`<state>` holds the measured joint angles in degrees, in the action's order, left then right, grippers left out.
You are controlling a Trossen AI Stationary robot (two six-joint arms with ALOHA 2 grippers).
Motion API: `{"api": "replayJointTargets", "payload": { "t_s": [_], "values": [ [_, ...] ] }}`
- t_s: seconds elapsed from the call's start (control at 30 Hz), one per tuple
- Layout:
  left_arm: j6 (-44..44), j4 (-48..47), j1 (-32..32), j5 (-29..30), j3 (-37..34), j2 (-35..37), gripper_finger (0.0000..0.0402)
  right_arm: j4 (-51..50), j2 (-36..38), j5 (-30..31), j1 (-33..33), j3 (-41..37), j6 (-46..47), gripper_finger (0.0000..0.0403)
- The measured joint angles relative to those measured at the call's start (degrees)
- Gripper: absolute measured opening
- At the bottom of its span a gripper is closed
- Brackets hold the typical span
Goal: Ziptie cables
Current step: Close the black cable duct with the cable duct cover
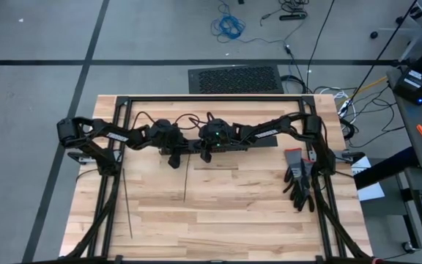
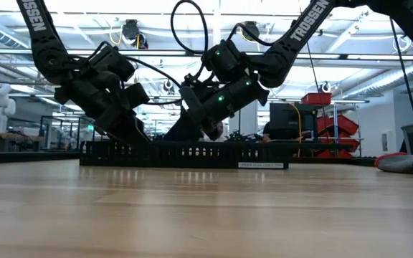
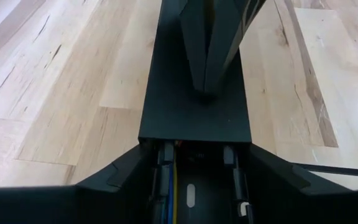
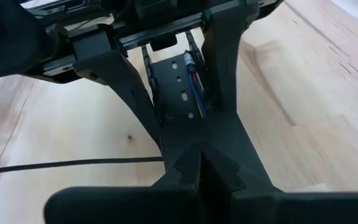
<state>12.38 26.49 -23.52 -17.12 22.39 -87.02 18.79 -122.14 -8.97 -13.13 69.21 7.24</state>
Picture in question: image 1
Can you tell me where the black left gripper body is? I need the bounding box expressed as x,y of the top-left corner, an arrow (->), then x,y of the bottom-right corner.
148,118 -> 189,154

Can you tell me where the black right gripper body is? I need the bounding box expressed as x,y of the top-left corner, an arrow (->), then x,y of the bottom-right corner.
198,117 -> 240,152

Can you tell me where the black slotted cable duct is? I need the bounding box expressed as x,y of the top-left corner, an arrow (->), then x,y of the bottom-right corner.
158,136 -> 278,156

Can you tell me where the black perforated floor grate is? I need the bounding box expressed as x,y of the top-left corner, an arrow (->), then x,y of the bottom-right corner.
188,65 -> 285,95

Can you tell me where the black grey work glove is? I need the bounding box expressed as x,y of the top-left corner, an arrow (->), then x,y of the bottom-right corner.
283,147 -> 307,206
294,157 -> 316,213

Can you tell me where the white power strip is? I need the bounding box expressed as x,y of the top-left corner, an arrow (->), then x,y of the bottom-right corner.
338,98 -> 355,119

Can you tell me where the black power strip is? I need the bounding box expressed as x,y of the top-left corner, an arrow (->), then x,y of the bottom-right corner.
279,12 -> 307,21

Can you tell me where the white paper sheet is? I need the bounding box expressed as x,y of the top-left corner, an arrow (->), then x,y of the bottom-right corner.
350,155 -> 386,202

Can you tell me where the dark desk support beam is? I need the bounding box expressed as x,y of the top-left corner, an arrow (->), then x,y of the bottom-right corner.
353,146 -> 421,191

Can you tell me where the black labelled device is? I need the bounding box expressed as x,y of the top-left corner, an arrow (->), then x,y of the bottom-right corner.
393,43 -> 422,106

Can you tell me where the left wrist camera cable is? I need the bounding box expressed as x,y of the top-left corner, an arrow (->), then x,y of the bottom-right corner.
130,110 -> 201,132

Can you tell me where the black aluminium table frame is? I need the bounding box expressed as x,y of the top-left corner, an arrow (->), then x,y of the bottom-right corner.
59,95 -> 375,264

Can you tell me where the blue coiled floor cable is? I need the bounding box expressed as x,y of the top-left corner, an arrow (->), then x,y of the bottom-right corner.
210,0 -> 289,47

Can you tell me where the taut thin black cable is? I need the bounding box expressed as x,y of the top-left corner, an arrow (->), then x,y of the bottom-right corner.
353,0 -> 420,98
306,0 -> 336,93

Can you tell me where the yellow floor cable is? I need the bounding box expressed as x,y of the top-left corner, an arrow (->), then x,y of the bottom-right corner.
337,76 -> 390,111

